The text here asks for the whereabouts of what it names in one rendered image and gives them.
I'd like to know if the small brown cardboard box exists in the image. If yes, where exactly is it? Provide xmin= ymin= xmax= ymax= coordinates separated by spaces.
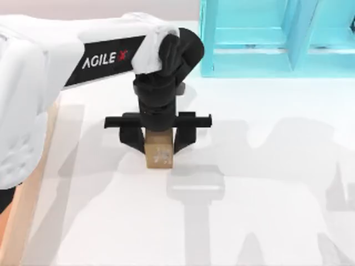
xmin=145 ymin=130 xmax=175 ymax=170

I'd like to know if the light blue rack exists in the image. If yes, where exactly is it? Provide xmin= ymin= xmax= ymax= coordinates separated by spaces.
xmin=199 ymin=0 xmax=355 ymax=79

